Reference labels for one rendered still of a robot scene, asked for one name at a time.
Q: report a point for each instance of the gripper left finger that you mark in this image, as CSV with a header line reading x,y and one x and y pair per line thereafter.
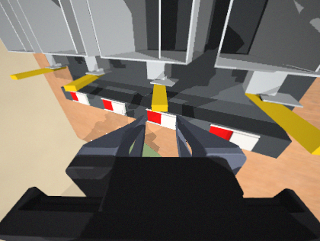
x,y
118,142

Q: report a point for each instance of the dark grey board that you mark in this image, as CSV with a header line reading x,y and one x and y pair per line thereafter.
x,y
210,98

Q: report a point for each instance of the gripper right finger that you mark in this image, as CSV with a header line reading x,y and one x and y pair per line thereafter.
x,y
206,144

